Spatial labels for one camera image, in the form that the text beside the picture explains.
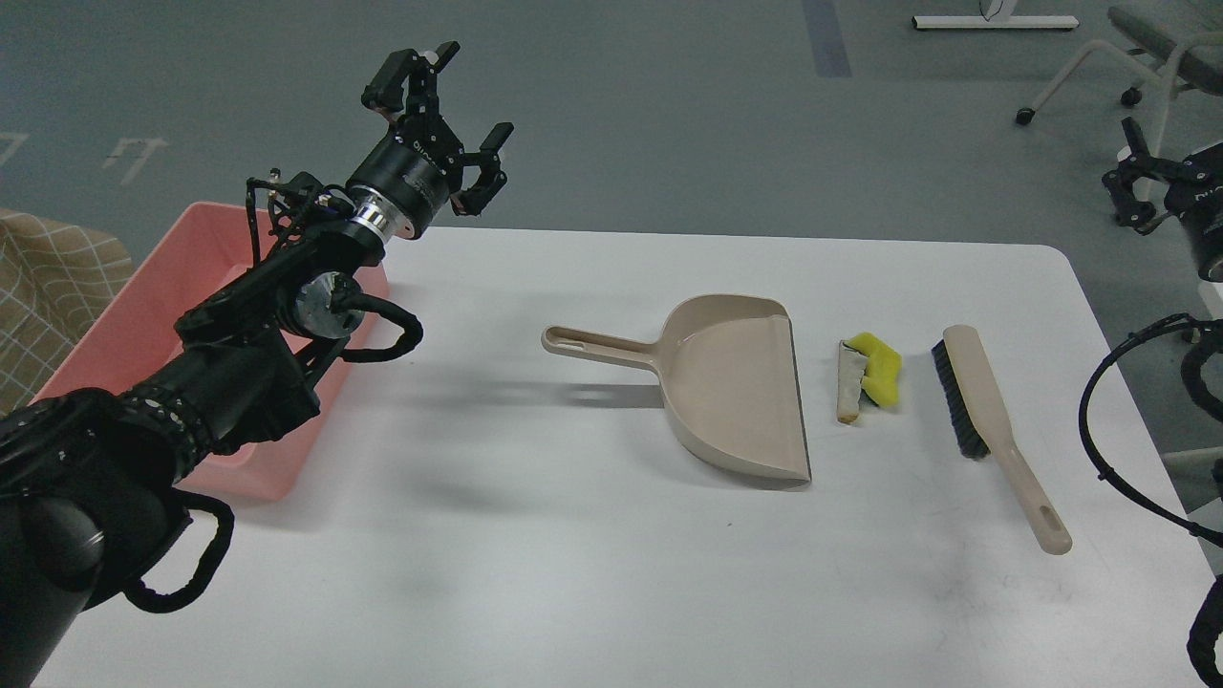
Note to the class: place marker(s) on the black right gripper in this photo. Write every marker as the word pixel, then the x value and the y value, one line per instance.
pixel 1194 196

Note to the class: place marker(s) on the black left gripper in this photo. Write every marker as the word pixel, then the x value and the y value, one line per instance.
pixel 418 165

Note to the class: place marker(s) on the beige hand brush black bristles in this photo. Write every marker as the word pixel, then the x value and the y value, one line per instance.
pixel 983 427

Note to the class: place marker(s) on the yellow sponge piece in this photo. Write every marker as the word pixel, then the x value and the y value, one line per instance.
pixel 880 379

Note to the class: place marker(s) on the beige plastic dustpan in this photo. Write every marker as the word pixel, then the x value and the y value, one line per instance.
pixel 727 373

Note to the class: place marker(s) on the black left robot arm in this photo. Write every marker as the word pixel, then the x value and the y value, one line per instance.
pixel 92 507

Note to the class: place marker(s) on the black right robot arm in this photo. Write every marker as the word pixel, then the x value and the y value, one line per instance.
pixel 1163 341

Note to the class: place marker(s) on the pink plastic bin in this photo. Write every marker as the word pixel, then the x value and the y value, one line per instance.
pixel 134 337

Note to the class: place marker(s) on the grey office chair white legs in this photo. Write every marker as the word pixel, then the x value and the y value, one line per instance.
pixel 1173 48

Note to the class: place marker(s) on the white desk foot bar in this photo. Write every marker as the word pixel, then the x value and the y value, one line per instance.
pixel 995 16

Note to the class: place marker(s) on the beige checkered cloth chair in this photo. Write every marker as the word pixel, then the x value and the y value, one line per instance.
pixel 56 280

